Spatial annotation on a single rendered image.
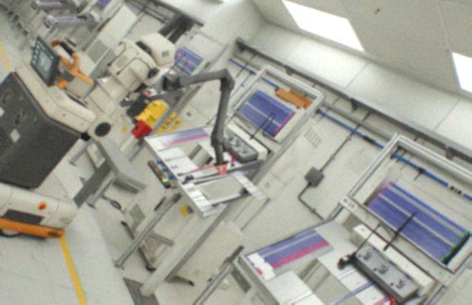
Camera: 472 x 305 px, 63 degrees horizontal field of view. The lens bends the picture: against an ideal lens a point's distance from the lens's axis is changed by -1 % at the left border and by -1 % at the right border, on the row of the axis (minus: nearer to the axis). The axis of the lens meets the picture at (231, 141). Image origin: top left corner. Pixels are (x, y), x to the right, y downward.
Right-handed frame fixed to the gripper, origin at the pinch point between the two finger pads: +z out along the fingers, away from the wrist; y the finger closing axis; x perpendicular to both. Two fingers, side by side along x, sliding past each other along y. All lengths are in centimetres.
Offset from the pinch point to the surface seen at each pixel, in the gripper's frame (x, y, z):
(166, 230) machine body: 23, 69, 35
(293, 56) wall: -245, 207, -139
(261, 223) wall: -119, 169, 69
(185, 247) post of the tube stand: 27, 21, 41
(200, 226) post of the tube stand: 15.9, 15.0, 29.8
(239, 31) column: -214, 286, -206
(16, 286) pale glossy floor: 123, -13, 31
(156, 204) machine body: 21, 90, 15
